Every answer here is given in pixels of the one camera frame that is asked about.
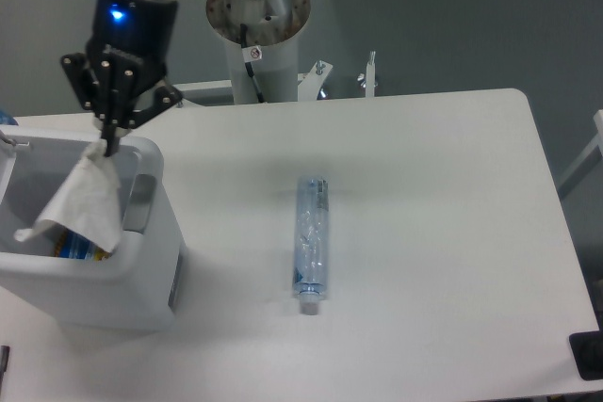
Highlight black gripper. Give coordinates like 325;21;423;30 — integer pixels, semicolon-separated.
60;0;181;157

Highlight white paper tissue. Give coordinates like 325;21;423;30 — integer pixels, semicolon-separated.
13;139;122;253

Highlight clear plastic water bottle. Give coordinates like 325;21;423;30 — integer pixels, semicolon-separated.
292;176;330;315

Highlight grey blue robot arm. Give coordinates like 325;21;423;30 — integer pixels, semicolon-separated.
61;0;293;156

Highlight white trash can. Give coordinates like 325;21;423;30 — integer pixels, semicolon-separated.
1;125;186;330

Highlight blue object at left edge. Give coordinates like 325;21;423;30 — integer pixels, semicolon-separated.
0;110;19;126

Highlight blue yellow snack wrapper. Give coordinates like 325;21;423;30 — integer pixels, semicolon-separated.
54;230;111;262

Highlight black object at table edge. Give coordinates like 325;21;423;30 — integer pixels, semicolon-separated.
569;330;602;381

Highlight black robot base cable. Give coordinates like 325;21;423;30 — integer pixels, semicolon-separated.
238;23;267;105

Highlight white pedestal base frame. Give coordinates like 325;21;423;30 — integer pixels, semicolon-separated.
171;50;381;106

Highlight white furniture frame right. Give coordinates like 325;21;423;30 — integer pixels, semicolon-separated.
557;110;602;200

